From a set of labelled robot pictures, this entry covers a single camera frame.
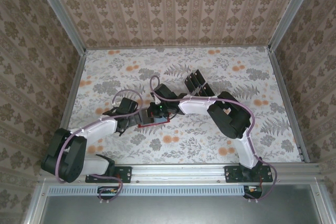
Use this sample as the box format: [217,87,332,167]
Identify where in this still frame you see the red card holder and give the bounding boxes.
[137,108,171,130]

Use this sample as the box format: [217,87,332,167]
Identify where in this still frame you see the floral table cover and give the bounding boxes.
[67,46,303,166]

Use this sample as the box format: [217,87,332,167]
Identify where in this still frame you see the black connector box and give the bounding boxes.
[243,185,264,199]
[97,186,119,199]

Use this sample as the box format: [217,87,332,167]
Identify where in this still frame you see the grey metal panel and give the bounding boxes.
[23,184,326,224]

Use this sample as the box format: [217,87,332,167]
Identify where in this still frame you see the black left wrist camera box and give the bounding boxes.
[116,97,139,114]

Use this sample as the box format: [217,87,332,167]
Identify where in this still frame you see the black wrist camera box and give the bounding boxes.
[116,97,139,114]
[153,83,177,99]

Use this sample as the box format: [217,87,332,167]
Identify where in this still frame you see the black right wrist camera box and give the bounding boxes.
[153,83,177,99]

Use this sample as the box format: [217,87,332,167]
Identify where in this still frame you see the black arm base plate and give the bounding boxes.
[85,165,132,184]
[224,165,273,184]

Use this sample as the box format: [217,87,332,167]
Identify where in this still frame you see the aluminium table edge rail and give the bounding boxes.
[267,48,311,163]
[60,50,87,130]

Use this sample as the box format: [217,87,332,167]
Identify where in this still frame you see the aluminium front rail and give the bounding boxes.
[38,163,324,186]

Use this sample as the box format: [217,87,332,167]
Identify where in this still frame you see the grey slotted cable duct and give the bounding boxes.
[48,185,247,196]

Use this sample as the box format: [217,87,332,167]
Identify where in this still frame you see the aluminium frame post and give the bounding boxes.
[267,0,320,52]
[30,0,88,55]

